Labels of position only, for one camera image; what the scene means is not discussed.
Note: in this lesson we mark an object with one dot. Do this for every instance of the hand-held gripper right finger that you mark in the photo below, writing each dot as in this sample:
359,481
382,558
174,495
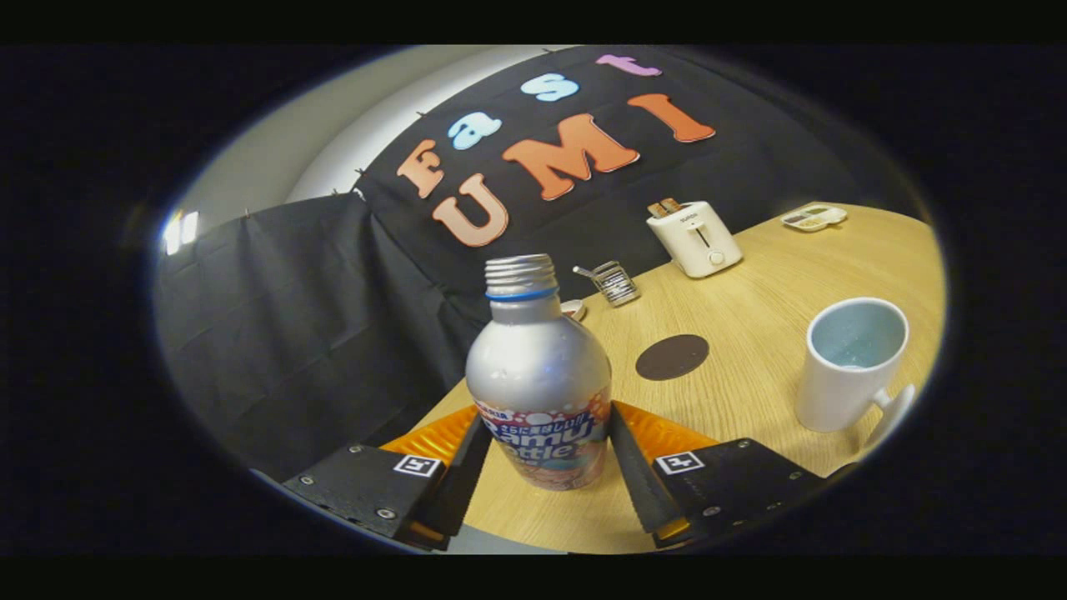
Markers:
638,492

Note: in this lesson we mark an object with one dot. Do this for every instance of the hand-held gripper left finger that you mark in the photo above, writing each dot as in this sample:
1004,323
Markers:
463,492

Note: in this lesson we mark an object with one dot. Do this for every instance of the dark brown round coaster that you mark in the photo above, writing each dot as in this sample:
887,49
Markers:
673,357

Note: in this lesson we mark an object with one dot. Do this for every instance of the silver juice bottle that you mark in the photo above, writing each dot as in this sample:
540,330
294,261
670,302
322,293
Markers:
538,367

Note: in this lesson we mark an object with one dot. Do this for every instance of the white cup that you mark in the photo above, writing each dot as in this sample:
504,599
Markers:
842,392

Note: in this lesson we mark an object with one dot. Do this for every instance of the white round plate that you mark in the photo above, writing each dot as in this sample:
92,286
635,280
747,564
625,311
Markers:
575,310

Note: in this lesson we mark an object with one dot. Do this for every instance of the black backdrop cloth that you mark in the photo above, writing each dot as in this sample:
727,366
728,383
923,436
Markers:
292,333

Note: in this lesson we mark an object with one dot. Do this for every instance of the wooden table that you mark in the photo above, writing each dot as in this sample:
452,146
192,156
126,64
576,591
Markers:
750,275

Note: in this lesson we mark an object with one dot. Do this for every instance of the white toaster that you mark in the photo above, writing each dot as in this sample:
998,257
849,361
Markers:
696,242

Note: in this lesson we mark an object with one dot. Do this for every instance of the white divided dish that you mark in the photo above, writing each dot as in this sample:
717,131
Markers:
813,217

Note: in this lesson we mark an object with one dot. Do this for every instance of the ceiling light panel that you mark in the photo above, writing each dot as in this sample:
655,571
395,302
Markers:
181,231

